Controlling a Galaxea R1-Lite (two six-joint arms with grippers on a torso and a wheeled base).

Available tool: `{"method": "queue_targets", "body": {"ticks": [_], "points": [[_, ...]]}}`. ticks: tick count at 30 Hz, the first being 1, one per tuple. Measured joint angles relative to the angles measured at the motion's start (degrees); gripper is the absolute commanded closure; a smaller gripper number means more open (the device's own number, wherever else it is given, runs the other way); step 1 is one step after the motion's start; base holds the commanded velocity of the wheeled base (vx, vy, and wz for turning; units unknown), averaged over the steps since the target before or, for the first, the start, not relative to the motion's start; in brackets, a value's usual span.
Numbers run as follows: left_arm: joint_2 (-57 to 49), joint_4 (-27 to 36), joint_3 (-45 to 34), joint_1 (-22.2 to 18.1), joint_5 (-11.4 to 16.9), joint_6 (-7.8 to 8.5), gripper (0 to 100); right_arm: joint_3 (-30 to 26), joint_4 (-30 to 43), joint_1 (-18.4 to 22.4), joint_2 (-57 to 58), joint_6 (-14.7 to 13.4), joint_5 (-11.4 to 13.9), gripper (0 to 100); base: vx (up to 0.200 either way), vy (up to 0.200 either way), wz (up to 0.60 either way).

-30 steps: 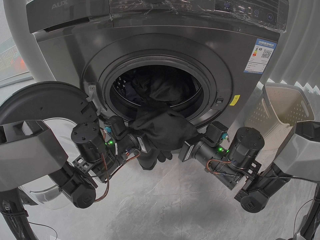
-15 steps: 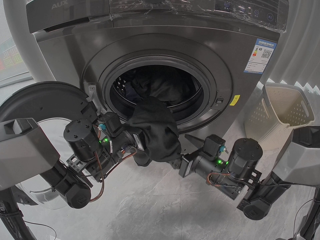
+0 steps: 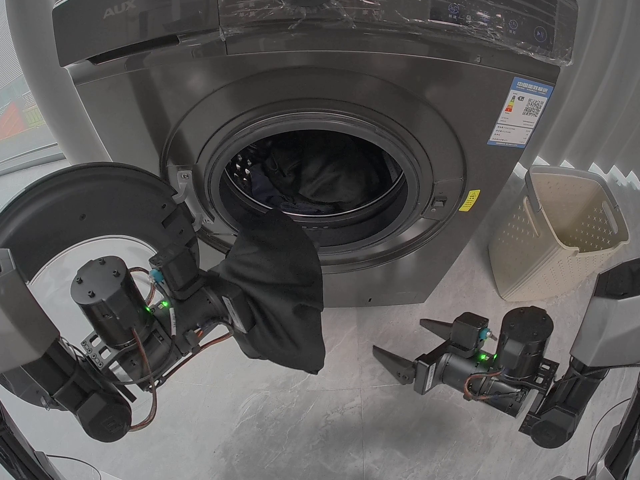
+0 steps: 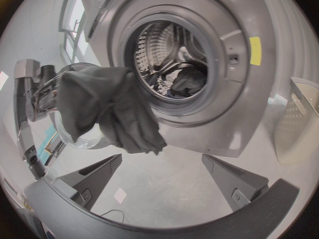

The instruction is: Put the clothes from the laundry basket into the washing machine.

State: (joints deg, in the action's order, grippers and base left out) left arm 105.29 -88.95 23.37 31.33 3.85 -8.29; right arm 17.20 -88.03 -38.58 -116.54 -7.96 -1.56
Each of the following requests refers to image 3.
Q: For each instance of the grey washing machine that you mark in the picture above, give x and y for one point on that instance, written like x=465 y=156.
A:
x=320 y=88

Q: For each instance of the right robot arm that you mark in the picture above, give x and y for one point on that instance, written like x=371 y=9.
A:
x=525 y=343

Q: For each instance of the cream laundry basket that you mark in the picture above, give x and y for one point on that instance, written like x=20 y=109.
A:
x=550 y=238

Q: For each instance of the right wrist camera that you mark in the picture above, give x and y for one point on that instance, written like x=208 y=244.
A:
x=469 y=333

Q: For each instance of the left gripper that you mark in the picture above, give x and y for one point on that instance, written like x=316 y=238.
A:
x=210 y=310

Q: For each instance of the white curtain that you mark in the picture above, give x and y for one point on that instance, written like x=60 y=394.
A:
x=37 y=68
x=595 y=83

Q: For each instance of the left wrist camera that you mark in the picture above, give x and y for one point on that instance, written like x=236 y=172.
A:
x=176 y=273

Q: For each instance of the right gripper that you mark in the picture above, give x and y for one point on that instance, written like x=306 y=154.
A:
x=452 y=368

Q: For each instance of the black garment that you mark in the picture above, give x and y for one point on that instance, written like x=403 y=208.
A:
x=280 y=288

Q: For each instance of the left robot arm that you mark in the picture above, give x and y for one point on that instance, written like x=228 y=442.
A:
x=105 y=298

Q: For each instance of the heap of dark clothes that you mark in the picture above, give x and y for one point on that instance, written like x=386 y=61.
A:
x=330 y=173

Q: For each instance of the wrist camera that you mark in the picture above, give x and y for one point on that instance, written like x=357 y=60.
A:
x=176 y=273
x=469 y=333

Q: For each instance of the washing machine door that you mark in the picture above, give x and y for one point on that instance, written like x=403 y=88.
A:
x=85 y=203

